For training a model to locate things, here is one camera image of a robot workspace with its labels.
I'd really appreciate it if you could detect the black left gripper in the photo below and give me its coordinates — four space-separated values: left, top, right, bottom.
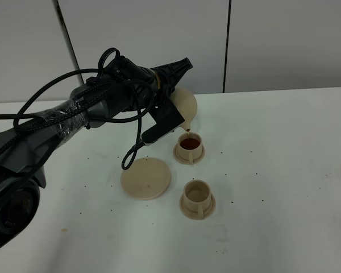
70 55 194 129

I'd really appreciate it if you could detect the beige teapot with lid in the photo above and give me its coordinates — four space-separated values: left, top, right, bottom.
170 87 198 131

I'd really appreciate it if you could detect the round beige teapot saucer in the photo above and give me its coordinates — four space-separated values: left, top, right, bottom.
120 157 172 200

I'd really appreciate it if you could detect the beige teacup far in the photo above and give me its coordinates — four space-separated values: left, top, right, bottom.
173 132 205 165

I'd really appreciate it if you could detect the beige teacup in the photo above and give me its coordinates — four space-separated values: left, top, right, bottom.
173 132 205 165
180 180 216 220

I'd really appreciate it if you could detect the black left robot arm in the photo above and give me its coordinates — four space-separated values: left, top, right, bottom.
0 48 193 248

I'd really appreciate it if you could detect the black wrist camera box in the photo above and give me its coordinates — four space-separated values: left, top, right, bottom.
141 100 185 146

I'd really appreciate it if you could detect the beige teacup near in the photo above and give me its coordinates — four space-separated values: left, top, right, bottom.
180 180 216 220

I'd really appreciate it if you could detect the black braided camera cable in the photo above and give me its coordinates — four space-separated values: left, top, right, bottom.
0 47 160 171

